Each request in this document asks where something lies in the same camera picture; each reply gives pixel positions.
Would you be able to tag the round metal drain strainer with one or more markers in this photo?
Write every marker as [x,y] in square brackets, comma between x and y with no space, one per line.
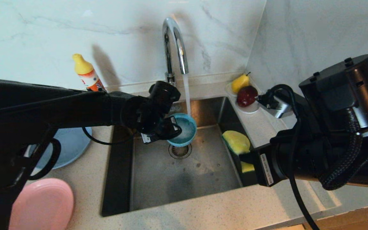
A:
[180,151]

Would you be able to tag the teal bowl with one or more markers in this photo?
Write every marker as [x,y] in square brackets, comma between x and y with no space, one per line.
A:
[187,131]

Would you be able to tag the chrome curved faucet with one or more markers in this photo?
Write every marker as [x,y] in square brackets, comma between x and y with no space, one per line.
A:
[168,48]

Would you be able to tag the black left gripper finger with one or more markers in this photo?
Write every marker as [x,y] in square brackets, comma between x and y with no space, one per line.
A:
[172,127]

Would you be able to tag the yellow green fish-shaped sponge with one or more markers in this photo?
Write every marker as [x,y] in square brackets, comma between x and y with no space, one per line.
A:
[236,142]

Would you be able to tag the brown wooden cabinet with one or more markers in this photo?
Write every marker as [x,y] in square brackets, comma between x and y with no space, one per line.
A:
[363,220]

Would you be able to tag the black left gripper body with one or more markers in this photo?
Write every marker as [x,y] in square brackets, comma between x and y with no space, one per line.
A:
[150,124]

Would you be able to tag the stainless steel sink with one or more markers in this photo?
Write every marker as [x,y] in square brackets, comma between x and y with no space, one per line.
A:
[187,179]

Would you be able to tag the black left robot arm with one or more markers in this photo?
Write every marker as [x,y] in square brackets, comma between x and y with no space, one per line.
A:
[43,108]

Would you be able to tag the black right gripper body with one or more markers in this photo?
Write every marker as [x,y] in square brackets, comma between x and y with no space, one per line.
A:
[283,163]

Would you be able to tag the pink plate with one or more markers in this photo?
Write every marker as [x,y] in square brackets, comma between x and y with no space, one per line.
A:
[43,204]

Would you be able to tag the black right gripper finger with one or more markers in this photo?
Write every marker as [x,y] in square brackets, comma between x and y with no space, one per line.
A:
[248,157]

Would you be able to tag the blue plate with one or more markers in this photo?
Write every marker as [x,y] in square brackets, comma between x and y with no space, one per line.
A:
[72,143]

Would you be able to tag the small white dish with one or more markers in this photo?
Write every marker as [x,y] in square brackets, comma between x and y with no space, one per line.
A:
[249,111]

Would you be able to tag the dark red apple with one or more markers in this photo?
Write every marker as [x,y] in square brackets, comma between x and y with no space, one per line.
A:
[246,95]

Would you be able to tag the orange yellow detergent bottle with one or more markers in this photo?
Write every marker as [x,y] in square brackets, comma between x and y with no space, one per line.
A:
[86,72]

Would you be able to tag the yellow pear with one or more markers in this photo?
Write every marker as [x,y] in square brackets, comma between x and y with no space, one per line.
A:
[239,83]

